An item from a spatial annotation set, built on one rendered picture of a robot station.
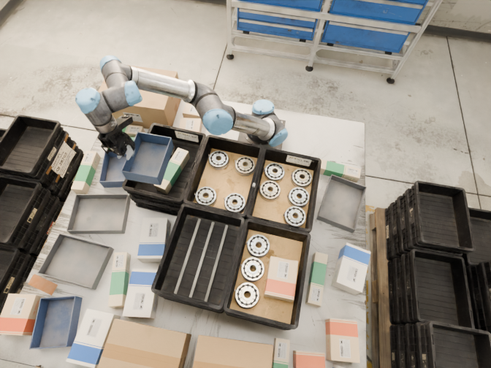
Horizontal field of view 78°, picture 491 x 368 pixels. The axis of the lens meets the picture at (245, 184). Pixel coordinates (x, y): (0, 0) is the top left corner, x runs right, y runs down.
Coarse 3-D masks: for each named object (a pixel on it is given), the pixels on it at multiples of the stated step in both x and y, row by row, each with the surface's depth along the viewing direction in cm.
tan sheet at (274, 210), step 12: (288, 168) 161; (300, 168) 161; (264, 180) 157; (288, 180) 157; (288, 192) 154; (264, 204) 150; (276, 204) 151; (288, 204) 151; (264, 216) 148; (276, 216) 148
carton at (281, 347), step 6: (276, 342) 129; (282, 342) 129; (288, 342) 129; (276, 348) 128; (282, 348) 128; (288, 348) 128; (276, 354) 127; (282, 354) 127; (288, 354) 127; (276, 360) 126; (282, 360) 126; (288, 360) 126; (276, 366) 125; (282, 366) 125
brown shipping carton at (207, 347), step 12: (204, 336) 120; (204, 348) 118; (216, 348) 119; (228, 348) 119; (240, 348) 119; (252, 348) 119; (264, 348) 119; (204, 360) 117; (216, 360) 117; (228, 360) 117; (240, 360) 117; (252, 360) 117; (264, 360) 117
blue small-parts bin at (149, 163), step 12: (144, 144) 135; (156, 144) 136; (168, 144) 128; (144, 156) 132; (156, 156) 133; (168, 156) 130; (132, 168) 130; (144, 168) 130; (156, 168) 130; (144, 180) 125; (156, 180) 123
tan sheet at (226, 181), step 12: (228, 156) 163; (240, 156) 163; (228, 168) 159; (204, 180) 156; (216, 180) 156; (228, 180) 156; (240, 180) 156; (216, 192) 153; (228, 192) 153; (240, 192) 153; (216, 204) 150
